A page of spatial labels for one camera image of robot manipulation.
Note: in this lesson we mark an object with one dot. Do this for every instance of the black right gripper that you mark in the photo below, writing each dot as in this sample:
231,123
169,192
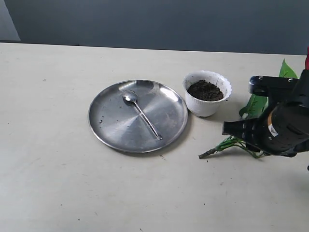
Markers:
283,128

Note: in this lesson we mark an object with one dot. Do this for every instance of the artificial plant with red flowers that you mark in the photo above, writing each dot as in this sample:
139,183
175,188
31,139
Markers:
254,108

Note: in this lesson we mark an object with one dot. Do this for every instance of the white plastic flower pot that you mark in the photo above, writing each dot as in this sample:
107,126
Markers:
203,108

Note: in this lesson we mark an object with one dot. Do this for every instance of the stainless steel spork spoon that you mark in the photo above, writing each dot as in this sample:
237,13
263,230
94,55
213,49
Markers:
130,97

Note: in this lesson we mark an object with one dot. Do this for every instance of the round stainless steel plate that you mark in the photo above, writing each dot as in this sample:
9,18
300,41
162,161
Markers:
119,125

